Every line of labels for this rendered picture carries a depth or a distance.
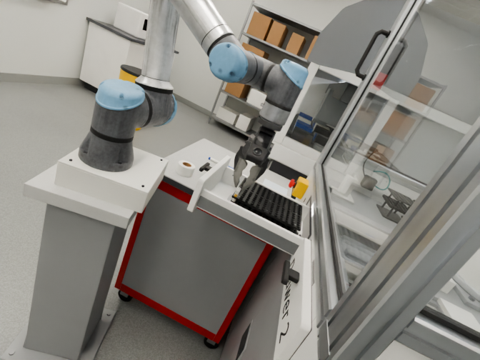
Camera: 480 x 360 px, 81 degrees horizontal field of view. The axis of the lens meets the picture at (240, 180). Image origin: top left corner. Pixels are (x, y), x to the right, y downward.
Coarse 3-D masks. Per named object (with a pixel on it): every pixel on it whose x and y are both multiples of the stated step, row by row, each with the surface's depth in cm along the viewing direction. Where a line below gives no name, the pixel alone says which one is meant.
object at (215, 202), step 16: (224, 176) 104; (208, 192) 80; (224, 192) 97; (208, 208) 81; (224, 208) 80; (240, 208) 79; (304, 208) 100; (240, 224) 81; (256, 224) 79; (272, 224) 79; (304, 224) 96; (272, 240) 80; (288, 240) 79
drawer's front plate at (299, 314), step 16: (304, 240) 71; (304, 256) 64; (304, 272) 59; (288, 288) 64; (304, 288) 54; (304, 304) 50; (288, 320) 53; (304, 320) 47; (288, 336) 49; (304, 336) 46; (288, 352) 48
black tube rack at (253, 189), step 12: (252, 192) 90; (264, 192) 94; (240, 204) 86; (252, 204) 84; (264, 204) 87; (276, 204) 90; (288, 204) 93; (264, 216) 84; (276, 216) 83; (288, 216) 85; (300, 216) 89; (288, 228) 86; (300, 228) 82
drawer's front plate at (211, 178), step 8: (224, 160) 98; (216, 168) 89; (224, 168) 100; (208, 176) 81; (216, 176) 93; (200, 184) 78; (208, 184) 85; (200, 192) 79; (192, 200) 80; (192, 208) 81
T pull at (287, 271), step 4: (284, 264) 62; (288, 264) 62; (284, 268) 60; (288, 268) 61; (284, 272) 59; (288, 272) 59; (292, 272) 60; (296, 272) 61; (284, 276) 58; (288, 276) 58; (292, 276) 59; (296, 276) 59; (284, 280) 57; (288, 280) 57; (292, 280) 59; (296, 280) 59; (284, 284) 57
